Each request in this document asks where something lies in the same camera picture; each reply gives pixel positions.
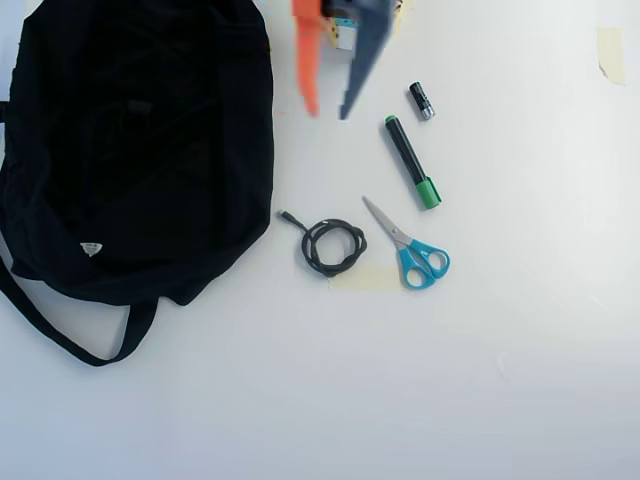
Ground blue-grey gripper finger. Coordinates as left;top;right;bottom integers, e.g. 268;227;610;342
339;0;396;121

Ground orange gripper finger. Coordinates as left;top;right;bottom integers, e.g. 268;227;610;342
291;0;326;120

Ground blue-grey gripper body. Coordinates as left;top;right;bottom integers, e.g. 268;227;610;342
322;0;361;21

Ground black fabric bag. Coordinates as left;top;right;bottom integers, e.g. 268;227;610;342
0;0;276;369

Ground yellow perforated base block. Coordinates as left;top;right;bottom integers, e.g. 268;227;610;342
319;17;342;47

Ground black cylindrical battery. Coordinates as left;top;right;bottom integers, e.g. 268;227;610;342
408;82;437;121

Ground black marker with green cap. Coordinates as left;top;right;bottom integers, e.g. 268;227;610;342
383;113;443;211

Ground beige masking tape piece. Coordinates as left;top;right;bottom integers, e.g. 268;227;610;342
328;266;401;292
595;27;626;86

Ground teal-handled scissors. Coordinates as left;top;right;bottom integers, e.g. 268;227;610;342
361;195;451;291

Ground coiled black cable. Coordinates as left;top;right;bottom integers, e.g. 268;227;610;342
277;209;370;279

